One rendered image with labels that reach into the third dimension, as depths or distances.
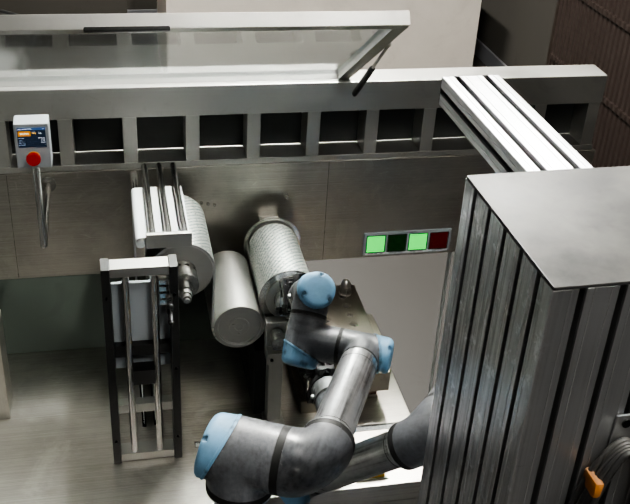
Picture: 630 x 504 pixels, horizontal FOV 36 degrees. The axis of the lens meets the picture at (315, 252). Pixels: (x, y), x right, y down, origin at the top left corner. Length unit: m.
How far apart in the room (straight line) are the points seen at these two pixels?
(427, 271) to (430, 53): 2.54
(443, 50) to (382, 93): 4.58
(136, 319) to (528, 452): 1.24
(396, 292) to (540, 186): 3.49
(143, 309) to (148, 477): 0.42
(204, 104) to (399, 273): 2.54
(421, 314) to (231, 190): 2.14
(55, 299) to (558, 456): 1.76
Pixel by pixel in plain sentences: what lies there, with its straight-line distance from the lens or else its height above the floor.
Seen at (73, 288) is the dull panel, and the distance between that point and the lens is 2.65.
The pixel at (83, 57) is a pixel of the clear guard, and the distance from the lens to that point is 2.18.
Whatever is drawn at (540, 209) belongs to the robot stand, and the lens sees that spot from 1.14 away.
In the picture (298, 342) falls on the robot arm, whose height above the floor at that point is 1.38.
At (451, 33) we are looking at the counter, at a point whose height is 0.36.
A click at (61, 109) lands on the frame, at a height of 1.60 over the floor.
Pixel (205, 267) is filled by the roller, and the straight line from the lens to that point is 2.25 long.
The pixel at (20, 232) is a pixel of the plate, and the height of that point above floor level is 1.28.
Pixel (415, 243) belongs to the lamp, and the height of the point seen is 1.18.
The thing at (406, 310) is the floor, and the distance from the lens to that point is 4.53.
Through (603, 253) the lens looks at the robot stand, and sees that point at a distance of 1.07.
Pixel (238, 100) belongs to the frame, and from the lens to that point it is 2.42.
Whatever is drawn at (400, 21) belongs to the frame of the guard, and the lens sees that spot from 1.98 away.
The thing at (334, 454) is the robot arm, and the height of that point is 1.43.
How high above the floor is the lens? 2.55
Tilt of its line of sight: 31 degrees down
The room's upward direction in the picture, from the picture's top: 4 degrees clockwise
